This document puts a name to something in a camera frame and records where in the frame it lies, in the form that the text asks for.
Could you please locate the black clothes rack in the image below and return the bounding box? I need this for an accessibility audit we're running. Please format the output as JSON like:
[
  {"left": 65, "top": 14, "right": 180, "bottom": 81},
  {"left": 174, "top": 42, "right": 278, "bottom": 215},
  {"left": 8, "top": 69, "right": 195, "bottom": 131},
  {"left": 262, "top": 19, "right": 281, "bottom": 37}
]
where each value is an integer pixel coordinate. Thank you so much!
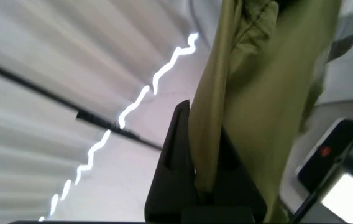
[{"left": 0, "top": 55, "right": 163, "bottom": 152}]

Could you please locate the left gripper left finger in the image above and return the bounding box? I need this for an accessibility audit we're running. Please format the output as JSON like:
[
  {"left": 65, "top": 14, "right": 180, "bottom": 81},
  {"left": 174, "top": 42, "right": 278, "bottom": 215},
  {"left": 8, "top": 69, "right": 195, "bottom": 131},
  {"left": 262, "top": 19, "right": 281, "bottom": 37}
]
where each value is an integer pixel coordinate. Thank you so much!
[{"left": 144, "top": 99, "right": 198, "bottom": 223}]

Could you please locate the green garment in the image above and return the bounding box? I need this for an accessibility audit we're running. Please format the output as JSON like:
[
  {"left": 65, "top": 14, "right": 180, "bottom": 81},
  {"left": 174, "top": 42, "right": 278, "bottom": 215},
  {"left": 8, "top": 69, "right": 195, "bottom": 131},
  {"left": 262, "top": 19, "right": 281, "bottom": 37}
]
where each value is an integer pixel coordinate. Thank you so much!
[{"left": 188, "top": 0, "right": 342, "bottom": 223}]

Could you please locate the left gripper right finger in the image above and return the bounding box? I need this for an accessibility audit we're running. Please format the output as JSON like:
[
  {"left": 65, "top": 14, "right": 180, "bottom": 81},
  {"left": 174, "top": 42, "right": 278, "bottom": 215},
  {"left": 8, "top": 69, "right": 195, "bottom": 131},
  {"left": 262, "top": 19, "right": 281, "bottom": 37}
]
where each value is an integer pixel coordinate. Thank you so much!
[{"left": 213, "top": 126, "right": 268, "bottom": 223}]

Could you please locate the white curtain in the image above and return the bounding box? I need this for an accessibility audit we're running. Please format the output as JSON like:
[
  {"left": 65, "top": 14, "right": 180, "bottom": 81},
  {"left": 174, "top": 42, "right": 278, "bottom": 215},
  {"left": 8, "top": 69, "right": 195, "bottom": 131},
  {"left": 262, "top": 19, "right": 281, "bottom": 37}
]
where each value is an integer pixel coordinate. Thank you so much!
[{"left": 0, "top": 0, "right": 214, "bottom": 222}]

